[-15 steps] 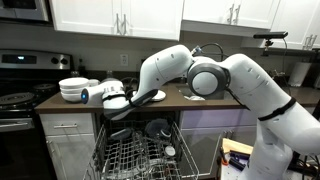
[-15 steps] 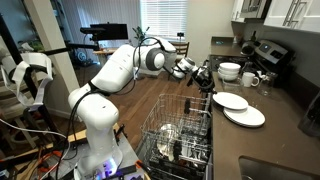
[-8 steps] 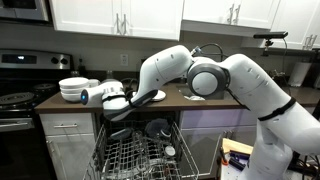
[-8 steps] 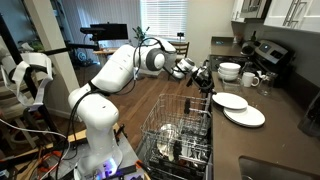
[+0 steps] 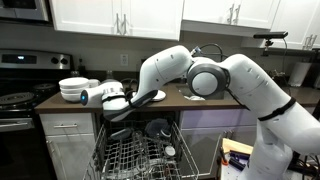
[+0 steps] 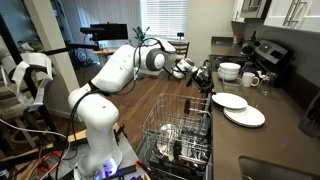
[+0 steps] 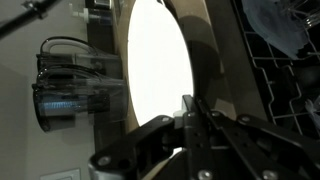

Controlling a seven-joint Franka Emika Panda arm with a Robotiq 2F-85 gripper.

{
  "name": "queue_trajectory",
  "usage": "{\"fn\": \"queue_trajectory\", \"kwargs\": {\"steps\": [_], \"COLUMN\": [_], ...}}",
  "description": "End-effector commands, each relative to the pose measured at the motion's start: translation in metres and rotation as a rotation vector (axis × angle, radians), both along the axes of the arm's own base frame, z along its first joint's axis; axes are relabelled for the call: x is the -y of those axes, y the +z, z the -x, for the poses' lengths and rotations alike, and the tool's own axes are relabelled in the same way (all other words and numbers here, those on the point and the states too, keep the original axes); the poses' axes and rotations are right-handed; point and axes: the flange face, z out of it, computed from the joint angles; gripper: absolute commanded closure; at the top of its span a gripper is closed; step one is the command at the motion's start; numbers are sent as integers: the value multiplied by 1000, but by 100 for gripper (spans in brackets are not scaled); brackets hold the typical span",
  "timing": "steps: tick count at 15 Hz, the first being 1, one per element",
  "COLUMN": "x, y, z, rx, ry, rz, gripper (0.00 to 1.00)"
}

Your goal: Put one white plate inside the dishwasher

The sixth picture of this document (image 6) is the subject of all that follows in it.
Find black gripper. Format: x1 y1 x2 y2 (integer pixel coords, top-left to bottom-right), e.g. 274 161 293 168
186 68 214 93

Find robot base table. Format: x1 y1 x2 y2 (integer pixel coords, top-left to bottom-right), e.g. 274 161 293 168
0 119 151 180

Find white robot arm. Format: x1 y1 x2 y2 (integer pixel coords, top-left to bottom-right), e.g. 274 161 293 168
68 38 213 180

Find white plate stack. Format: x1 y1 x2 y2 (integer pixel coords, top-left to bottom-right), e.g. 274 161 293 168
223 105 265 128

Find stacked white bowls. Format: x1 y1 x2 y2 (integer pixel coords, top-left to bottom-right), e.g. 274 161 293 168
218 62 241 81

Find wooden chair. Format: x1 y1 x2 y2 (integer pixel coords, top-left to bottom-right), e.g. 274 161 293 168
171 42 193 80

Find white mug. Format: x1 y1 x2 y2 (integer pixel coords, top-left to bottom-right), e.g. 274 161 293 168
242 72 260 87

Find clear glass jar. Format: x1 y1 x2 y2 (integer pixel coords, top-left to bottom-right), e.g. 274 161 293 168
257 72 277 96

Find metal bowl in rack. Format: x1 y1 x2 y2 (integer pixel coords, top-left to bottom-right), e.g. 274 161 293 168
156 124 179 157

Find wooden desk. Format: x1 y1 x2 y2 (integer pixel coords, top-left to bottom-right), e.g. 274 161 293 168
93 48 118 55

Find black monitor on stand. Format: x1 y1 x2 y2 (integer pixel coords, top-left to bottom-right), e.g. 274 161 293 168
80 23 128 41

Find white upper cabinets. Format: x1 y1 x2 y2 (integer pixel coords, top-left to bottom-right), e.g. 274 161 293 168
231 0 320 33

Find wire dishwasher rack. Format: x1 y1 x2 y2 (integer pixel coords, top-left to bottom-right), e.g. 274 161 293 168
141 93 212 177

